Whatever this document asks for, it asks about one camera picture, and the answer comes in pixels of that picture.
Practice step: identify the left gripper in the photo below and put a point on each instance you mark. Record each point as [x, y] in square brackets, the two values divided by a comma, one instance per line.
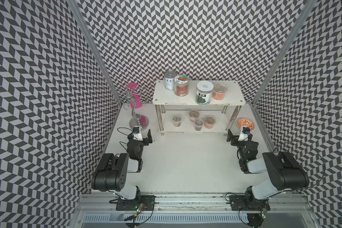
[145, 140]

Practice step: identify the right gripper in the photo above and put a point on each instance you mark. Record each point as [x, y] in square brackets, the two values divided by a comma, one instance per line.
[234, 137]

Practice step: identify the small yellow-label seed cup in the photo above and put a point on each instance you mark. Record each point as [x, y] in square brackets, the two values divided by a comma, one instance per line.
[177, 120]

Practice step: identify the small black-red seed cup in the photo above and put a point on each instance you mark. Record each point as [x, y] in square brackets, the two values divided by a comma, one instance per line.
[198, 124]

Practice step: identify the large orange seed tub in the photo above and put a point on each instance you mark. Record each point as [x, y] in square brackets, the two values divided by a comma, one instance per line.
[219, 91]

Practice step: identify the silver pull-tab tin can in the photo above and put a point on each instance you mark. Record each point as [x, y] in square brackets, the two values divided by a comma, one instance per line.
[169, 77]

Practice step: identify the tomato-lid seed jar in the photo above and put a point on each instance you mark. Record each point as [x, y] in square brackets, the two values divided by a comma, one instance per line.
[181, 85]

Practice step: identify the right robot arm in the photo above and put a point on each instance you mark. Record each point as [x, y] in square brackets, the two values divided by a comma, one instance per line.
[284, 172]

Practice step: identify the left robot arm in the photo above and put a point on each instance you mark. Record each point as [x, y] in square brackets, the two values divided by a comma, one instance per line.
[111, 172]

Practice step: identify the white two-tier shelf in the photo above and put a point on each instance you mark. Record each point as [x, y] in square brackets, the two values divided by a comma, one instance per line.
[225, 111]

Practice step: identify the small orange back seed cup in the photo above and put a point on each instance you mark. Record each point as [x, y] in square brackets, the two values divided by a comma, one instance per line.
[193, 115]

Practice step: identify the clear wine glass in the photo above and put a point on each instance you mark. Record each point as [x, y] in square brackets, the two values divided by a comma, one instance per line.
[128, 101]

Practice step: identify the pink plastic wine glass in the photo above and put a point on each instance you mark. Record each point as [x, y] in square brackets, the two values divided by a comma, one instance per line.
[134, 88]

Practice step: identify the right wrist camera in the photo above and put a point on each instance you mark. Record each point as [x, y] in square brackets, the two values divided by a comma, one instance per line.
[245, 131]

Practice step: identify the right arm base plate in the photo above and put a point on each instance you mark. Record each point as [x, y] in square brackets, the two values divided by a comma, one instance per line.
[242, 203]

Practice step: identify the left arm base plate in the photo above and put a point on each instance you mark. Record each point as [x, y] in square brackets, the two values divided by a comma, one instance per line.
[130, 205]

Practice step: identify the aluminium front rail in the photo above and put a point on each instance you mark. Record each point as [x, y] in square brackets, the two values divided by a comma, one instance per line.
[191, 208]

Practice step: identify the right corner aluminium post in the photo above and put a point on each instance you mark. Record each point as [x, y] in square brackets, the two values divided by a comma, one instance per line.
[302, 18]

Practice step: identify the corner aluminium post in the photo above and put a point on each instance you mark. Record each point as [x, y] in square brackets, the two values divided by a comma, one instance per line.
[77, 15]
[302, 18]

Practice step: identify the left corner aluminium post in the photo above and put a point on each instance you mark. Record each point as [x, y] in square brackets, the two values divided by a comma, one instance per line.
[77, 15]

